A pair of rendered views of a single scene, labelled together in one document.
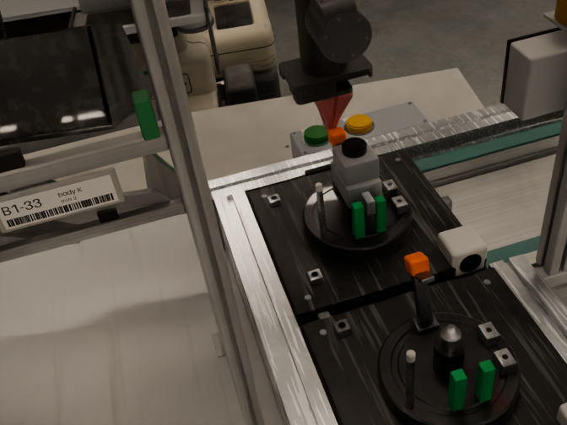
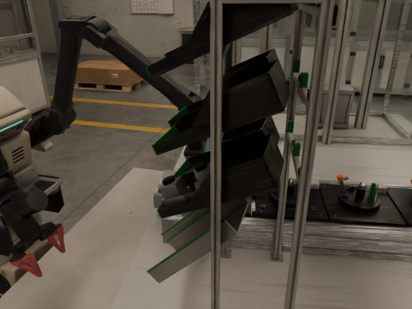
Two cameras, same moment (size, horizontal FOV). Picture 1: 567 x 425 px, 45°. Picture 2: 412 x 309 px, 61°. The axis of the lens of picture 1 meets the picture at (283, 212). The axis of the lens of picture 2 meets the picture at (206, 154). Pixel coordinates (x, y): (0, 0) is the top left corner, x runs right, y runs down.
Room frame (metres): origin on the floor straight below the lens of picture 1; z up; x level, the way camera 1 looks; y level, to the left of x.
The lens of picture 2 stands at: (0.34, 1.00, 1.66)
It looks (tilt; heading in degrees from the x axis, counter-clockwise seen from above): 25 degrees down; 288
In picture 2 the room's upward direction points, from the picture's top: 1 degrees counter-clockwise
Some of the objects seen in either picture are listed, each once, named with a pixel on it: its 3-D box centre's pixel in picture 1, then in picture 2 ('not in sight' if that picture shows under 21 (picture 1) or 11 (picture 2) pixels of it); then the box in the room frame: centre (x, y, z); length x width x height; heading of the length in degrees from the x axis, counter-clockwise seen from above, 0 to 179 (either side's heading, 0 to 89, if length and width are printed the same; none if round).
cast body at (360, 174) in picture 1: (358, 171); not in sight; (0.64, -0.10, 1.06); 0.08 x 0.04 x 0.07; 11
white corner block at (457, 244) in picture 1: (461, 250); not in sight; (0.57, -0.21, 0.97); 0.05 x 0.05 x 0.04; 11
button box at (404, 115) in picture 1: (359, 142); (168, 187); (0.88, -0.14, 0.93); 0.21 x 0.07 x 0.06; 101
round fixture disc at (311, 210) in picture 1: (357, 216); not in sight; (0.65, -0.09, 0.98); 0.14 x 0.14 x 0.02
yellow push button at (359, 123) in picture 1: (359, 126); not in sight; (0.88, -0.14, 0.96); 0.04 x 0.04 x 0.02
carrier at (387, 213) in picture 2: not in sight; (360, 191); (0.16, -0.19, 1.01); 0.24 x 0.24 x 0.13; 11
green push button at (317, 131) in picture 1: (316, 137); not in sight; (0.86, -0.07, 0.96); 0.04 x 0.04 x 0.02
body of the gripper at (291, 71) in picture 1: (323, 51); (194, 142); (0.73, -0.08, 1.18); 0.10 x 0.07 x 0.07; 101
